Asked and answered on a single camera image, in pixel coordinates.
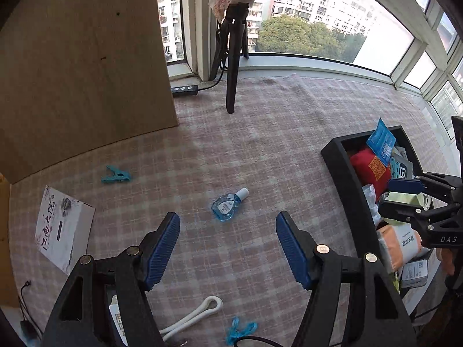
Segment black storage container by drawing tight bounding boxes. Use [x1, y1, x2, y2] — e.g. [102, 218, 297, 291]
[321, 126, 444, 315]

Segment light blue clip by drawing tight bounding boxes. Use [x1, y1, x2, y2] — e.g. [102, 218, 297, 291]
[226, 316, 258, 346]

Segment pine plank board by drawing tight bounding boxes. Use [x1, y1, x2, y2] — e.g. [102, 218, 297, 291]
[0, 173, 20, 308]

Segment blue eye drop bottle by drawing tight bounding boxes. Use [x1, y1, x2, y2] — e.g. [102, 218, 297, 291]
[211, 187, 250, 222]

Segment light wooden board panel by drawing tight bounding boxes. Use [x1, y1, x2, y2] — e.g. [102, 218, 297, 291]
[0, 0, 179, 185]

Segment ring light cable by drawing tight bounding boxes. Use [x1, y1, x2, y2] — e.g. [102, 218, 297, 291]
[197, 18, 232, 92]

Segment orange tissue pack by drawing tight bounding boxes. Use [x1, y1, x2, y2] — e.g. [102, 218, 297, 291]
[376, 224, 431, 273]

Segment grey foil packet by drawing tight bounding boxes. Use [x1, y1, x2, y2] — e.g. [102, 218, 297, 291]
[392, 146, 415, 179]

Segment grey metal tin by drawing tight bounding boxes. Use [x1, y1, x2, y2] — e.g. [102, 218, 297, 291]
[400, 258, 429, 289]

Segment paper tag on tripod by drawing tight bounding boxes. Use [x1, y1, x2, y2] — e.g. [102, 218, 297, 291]
[208, 0, 258, 19]

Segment white silicone strap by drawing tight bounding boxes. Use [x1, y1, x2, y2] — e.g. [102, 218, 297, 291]
[157, 295, 223, 341]

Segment blue foil packet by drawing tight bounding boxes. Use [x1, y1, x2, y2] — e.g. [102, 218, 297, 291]
[366, 118, 397, 160]

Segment black inline controller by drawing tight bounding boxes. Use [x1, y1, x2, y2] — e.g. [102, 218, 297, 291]
[172, 84, 199, 97]

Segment pale green cloth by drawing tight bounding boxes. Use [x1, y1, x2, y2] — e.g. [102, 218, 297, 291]
[383, 191, 431, 210]

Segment pink checkered tablecloth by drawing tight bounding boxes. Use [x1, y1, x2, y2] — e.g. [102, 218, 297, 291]
[0, 74, 453, 347]

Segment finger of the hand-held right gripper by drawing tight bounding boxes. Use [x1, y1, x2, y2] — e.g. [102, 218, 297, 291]
[378, 202, 457, 232]
[387, 173, 463, 206]

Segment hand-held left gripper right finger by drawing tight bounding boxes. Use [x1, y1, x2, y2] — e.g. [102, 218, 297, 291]
[275, 211, 418, 347]

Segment white plug adapter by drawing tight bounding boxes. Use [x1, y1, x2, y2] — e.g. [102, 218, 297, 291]
[109, 295, 129, 346]

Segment black cable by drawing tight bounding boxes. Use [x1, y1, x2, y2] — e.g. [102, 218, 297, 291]
[231, 334, 293, 347]

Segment white printed box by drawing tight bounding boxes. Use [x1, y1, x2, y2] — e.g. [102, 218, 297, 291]
[34, 185, 95, 276]

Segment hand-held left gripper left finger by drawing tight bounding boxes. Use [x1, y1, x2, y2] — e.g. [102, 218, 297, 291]
[41, 211, 181, 347]

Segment clear plastic wrapped packets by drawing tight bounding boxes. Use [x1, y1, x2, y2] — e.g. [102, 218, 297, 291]
[362, 184, 384, 225]

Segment red pouch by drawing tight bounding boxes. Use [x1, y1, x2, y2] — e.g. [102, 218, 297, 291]
[349, 147, 393, 201]

